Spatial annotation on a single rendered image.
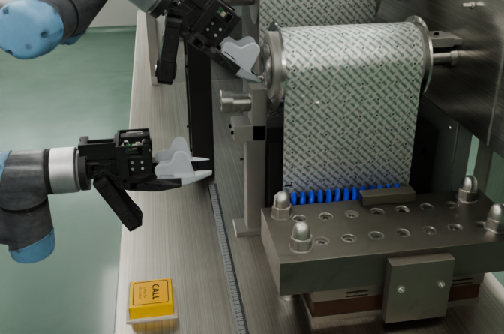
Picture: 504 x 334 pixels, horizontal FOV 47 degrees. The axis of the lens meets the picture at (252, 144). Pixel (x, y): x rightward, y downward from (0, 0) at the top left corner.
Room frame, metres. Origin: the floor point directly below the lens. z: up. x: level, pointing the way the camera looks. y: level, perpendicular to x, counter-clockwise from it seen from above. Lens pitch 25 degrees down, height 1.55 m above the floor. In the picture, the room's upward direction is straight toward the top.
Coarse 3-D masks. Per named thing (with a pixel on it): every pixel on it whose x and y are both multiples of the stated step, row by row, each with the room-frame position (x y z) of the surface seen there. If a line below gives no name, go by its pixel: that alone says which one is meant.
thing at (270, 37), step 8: (272, 32) 0.96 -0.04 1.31; (264, 40) 1.00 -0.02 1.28; (272, 40) 0.94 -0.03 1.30; (272, 48) 0.93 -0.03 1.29; (424, 48) 0.96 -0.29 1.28; (272, 56) 0.93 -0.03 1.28; (424, 56) 0.95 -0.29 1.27; (272, 64) 0.93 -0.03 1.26; (424, 64) 0.95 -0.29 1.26; (280, 72) 0.91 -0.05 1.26; (272, 80) 0.93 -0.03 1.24; (272, 88) 0.92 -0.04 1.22; (272, 96) 0.93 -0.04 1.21
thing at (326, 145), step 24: (288, 120) 0.91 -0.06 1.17; (312, 120) 0.91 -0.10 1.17; (336, 120) 0.92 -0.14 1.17; (360, 120) 0.93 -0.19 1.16; (384, 120) 0.93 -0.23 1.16; (408, 120) 0.94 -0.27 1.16; (288, 144) 0.91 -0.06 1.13; (312, 144) 0.91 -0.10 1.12; (336, 144) 0.92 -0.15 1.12; (360, 144) 0.93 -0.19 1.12; (384, 144) 0.93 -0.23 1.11; (408, 144) 0.94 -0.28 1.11; (288, 168) 0.91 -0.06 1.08; (312, 168) 0.91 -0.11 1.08; (336, 168) 0.92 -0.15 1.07; (360, 168) 0.93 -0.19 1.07; (384, 168) 0.93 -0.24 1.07; (408, 168) 0.94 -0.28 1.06; (288, 192) 0.91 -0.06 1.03
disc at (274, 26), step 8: (272, 24) 0.98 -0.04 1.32; (280, 32) 0.93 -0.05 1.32; (280, 40) 0.92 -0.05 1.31; (280, 48) 0.91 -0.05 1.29; (280, 56) 0.91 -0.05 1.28; (280, 64) 0.91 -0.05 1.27; (280, 80) 0.91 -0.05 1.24; (280, 88) 0.91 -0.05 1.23; (280, 96) 0.91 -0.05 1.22; (280, 104) 0.91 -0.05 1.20
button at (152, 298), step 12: (132, 288) 0.78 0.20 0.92; (144, 288) 0.78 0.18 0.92; (156, 288) 0.78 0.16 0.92; (168, 288) 0.78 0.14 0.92; (132, 300) 0.75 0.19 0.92; (144, 300) 0.75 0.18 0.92; (156, 300) 0.75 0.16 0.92; (168, 300) 0.75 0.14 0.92; (132, 312) 0.73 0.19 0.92; (144, 312) 0.73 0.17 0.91; (156, 312) 0.74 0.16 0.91; (168, 312) 0.74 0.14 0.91
